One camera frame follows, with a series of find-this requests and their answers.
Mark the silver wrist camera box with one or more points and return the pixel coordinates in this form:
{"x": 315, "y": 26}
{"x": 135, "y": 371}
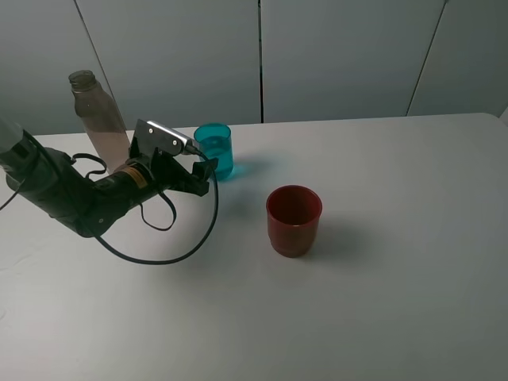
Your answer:
{"x": 151, "y": 137}

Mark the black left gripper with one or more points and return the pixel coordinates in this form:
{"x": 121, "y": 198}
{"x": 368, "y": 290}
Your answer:
{"x": 154, "y": 158}

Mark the teal transparent plastic cup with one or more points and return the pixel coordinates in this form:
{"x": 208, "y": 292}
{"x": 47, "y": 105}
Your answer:
{"x": 215, "y": 142}

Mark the smoky transparent water bottle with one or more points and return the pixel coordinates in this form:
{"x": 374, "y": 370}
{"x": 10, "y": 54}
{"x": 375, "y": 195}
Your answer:
{"x": 101, "y": 119}

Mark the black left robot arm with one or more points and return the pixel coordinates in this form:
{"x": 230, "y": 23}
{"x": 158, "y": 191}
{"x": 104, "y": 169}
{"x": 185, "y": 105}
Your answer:
{"x": 48, "y": 179}

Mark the red plastic cup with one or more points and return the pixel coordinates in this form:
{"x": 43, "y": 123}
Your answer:
{"x": 293, "y": 215}

